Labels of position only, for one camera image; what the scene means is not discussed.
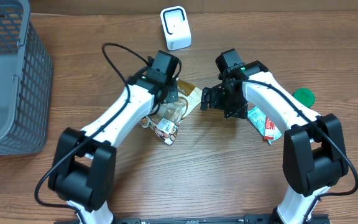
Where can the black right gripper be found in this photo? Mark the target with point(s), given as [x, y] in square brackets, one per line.
[217, 103]

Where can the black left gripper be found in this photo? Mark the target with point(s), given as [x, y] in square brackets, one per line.
[169, 94]

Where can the brown snack bag red label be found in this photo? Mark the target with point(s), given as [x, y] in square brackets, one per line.
[166, 121]

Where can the teal tissue pack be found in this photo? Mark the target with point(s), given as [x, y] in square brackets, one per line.
[257, 117]

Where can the red stick packet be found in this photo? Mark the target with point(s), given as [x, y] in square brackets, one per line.
[269, 133]

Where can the green lid jar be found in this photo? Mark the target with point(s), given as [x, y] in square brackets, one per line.
[304, 96]

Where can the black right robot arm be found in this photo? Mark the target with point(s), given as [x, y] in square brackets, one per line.
[314, 154]

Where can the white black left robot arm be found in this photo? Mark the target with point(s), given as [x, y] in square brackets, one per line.
[82, 173]

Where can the white barcode scanner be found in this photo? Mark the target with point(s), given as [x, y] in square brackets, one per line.
[176, 28]

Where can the grey plastic mesh basket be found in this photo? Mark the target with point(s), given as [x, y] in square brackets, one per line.
[26, 75]

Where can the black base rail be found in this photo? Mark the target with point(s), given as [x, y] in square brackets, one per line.
[194, 220]

